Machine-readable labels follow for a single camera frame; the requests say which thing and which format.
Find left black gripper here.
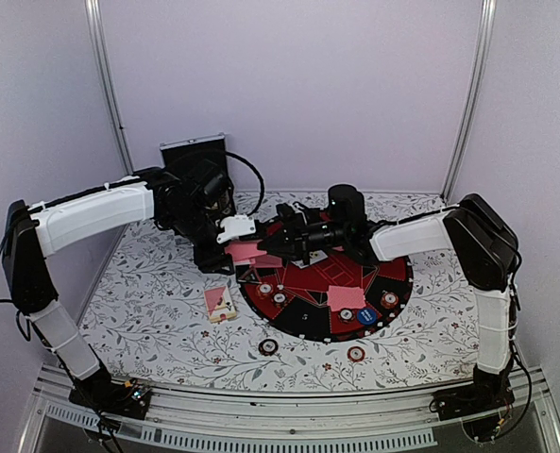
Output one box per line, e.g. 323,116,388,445
166,204,235,275

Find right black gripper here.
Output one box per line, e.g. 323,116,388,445
259,212,349,265

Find red playing card deck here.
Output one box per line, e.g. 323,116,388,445
225,241,282,268

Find orange chips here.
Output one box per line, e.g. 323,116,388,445
256,283,274,298
381,292,399,310

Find dark chips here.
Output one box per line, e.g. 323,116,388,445
272,293,287,306
338,309,354,323

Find dark red chip stack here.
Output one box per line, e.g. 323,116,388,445
258,339,279,356

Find blue small blind button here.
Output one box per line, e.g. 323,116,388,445
356,308,379,326

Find orange chip stack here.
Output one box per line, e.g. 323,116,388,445
347,346,365,362

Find face up playing card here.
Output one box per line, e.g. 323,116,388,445
294,251,328,269

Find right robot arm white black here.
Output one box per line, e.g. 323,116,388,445
258,184,522,419

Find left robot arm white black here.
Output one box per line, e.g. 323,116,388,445
0,159,233,410

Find aluminium poker case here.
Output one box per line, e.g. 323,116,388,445
159,132,236,218

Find round red black poker mat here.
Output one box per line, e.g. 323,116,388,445
235,250,414,343

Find playing card box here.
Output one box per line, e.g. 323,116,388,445
204,286,237,324

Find floral white table cloth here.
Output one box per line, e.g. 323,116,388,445
71,190,512,394

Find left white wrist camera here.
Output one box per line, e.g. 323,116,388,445
216,214,256,243

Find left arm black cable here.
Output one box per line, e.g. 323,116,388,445
165,150,266,221

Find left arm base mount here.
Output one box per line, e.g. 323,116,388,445
69,377,152,420

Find front aluminium rail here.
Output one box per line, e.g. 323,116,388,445
19,366,560,452

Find left aluminium frame post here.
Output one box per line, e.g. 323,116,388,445
84,0,135,176

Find aluminium frame post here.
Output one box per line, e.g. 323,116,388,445
84,0,135,176
441,0,497,201

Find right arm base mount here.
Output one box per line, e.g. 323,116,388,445
429,383,515,443

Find right aluminium frame post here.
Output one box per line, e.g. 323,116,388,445
441,0,497,201

